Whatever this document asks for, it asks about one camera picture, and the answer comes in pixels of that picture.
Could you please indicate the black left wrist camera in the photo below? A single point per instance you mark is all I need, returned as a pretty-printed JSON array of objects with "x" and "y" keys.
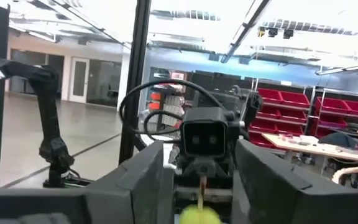
[{"x": 204, "y": 137}]

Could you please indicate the wooden workbench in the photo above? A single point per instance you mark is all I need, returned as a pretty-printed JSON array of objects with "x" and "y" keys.
[{"x": 315, "y": 149}]

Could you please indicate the ceiling light bar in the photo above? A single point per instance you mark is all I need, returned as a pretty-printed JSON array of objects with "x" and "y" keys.
[
  {"x": 346, "y": 69},
  {"x": 244, "y": 28}
]

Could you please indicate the white glass door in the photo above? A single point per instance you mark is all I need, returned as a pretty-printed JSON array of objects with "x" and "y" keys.
[{"x": 79, "y": 79}]

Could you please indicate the shelf with orange white boxes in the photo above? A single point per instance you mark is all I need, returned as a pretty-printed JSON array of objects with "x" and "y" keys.
[{"x": 166, "y": 102}]

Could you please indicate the yellow-green pear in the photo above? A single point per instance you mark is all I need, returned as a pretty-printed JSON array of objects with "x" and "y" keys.
[{"x": 199, "y": 217}]

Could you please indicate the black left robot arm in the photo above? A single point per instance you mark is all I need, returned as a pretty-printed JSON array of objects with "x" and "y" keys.
[{"x": 219, "y": 98}]

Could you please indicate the metal shelf with red bins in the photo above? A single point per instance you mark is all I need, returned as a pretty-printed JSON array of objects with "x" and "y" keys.
[
  {"x": 340, "y": 115},
  {"x": 278, "y": 115}
]

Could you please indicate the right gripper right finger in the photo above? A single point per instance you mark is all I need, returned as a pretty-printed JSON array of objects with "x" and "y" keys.
[{"x": 275, "y": 199}]

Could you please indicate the black ceiling spotlights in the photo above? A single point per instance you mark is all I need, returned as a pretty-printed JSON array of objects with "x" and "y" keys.
[{"x": 272, "y": 32}]

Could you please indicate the dark bag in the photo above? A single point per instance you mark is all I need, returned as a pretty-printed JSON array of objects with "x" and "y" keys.
[{"x": 337, "y": 140}]

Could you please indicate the black vertical frame post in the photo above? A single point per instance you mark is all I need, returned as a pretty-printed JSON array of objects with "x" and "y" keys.
[{"x": 137, "y": 62}]

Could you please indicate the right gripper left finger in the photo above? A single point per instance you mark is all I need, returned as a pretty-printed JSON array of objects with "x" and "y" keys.
[{"x": 129, "y": 199}]

